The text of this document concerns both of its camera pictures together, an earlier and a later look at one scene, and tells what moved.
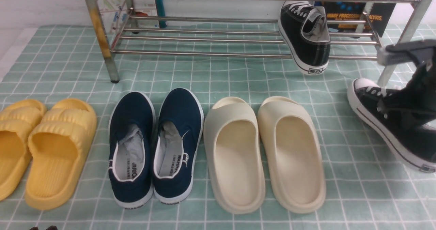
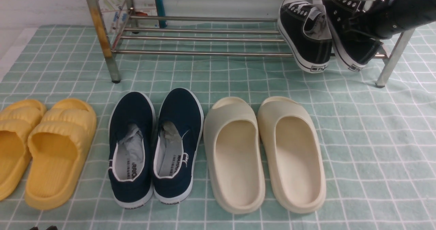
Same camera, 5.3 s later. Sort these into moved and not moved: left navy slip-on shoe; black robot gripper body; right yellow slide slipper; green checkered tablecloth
Moved: black robot gripper body
Not moved: green checkered tablecloth; left navy slip-on shoe; right yellow slide slipper
